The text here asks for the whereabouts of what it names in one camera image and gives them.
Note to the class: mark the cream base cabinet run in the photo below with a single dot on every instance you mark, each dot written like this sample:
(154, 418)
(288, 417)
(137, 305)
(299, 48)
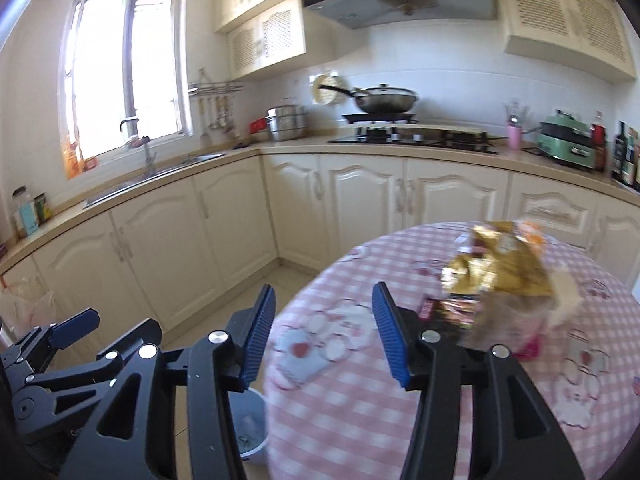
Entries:
(160, 240)

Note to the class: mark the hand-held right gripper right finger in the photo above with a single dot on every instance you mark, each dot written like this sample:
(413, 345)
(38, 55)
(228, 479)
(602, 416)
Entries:
(390, 340)

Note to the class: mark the pink utensil holder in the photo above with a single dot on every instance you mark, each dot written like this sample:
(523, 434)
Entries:
(514, 138)

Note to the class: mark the steel steamer pot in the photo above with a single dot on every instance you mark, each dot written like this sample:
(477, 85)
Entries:
(286, 125)

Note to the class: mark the round table pink checked cloth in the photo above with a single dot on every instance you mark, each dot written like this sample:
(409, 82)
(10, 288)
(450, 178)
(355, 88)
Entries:
(350, 435)

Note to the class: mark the bundle of cutlery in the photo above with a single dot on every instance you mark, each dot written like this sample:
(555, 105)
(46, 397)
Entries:
(516, 112)

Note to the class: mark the steel kitchen sink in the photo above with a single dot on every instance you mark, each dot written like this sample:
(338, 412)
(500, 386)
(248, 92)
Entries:
(150, 181)

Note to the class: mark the crumpled grey plastic bag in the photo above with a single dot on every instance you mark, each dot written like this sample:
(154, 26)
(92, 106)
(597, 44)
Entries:
(505, 322)

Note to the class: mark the red cap sauce bottle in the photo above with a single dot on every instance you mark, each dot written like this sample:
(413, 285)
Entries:
(599, 145)

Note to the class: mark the black gas stove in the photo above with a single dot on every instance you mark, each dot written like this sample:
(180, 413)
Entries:
(440, 140)

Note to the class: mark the clear jar teal label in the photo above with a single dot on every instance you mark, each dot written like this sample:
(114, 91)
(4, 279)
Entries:
(25, 215)

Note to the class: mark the dark red snack wrapper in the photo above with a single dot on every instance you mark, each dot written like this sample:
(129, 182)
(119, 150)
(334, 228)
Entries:
(450, 310)

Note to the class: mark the green electric cooker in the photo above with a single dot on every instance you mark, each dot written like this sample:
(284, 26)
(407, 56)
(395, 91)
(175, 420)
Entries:
(565, 142)

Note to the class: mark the metal utensil rack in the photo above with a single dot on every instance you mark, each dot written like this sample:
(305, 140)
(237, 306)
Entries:
(215, 87)

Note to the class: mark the hanging metal utensil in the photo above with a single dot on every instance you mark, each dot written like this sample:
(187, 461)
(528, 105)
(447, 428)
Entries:
(204, 120)

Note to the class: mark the pink wrapper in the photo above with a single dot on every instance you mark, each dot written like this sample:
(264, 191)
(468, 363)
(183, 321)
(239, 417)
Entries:
(529, 347)

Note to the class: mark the red container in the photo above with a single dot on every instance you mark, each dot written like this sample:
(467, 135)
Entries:
(257, 125)

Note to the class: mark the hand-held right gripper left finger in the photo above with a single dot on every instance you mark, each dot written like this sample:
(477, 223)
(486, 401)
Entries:
(257, 335)

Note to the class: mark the kitchen window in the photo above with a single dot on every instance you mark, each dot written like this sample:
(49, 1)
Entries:
(100, 60)

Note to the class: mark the white trash bin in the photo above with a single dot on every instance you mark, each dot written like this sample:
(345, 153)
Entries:
(252, 425)

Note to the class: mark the orange printed bag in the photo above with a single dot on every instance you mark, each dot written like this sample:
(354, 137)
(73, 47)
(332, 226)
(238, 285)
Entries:
(80, 157)

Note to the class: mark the clear plastic bag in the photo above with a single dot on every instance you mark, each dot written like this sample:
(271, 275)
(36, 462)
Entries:
(27, 305)

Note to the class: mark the cream lattice wall cabinet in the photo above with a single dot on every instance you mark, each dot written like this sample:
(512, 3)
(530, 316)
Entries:
(565, 15)
(270, 40)

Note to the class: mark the beige kitchen countertop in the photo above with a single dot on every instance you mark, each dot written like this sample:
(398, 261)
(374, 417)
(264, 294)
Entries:
(300, 146)

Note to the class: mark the round beige mat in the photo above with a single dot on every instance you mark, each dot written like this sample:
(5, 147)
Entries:
(325, 97)

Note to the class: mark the metal sink faucet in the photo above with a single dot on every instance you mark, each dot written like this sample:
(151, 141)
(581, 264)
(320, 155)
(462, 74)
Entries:
(147, 157)

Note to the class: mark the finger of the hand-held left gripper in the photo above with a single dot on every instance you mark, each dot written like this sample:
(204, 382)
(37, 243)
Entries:
(75, 327)
(115, 360)

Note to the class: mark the gold foil wrapper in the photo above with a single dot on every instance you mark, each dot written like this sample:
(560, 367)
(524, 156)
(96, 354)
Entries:
(500, 265)

